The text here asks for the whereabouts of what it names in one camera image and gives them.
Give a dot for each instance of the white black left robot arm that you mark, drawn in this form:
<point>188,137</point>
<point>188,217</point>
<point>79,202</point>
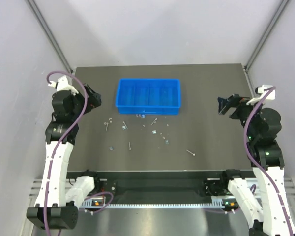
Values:
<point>56,208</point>

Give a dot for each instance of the blue plastic divided bin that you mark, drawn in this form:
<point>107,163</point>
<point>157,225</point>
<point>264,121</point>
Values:
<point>148,96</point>

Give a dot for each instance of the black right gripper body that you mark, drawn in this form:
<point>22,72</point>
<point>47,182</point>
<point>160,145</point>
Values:
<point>235,106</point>

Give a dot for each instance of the grey slotted cable duct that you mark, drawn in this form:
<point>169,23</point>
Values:
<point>205,203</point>

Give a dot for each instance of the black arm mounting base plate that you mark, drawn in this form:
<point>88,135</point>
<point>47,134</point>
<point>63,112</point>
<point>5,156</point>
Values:
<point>203,183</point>

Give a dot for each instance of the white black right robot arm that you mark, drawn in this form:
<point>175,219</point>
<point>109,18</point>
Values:
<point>271,215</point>

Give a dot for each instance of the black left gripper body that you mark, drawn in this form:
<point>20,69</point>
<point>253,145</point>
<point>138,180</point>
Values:
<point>89,97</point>

